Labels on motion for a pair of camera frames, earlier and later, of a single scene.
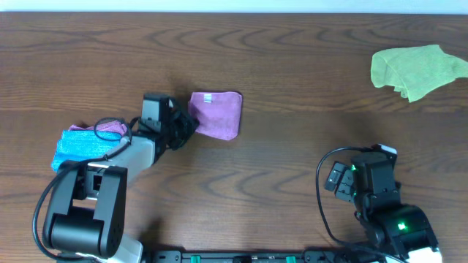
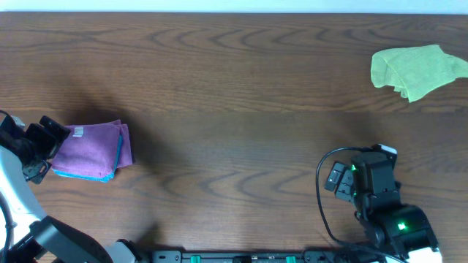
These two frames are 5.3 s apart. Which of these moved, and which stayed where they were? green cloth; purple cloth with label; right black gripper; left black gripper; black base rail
Moved: purple cloth with label; left black gripper
Stayed: green cloth; black base rail; right black gripper
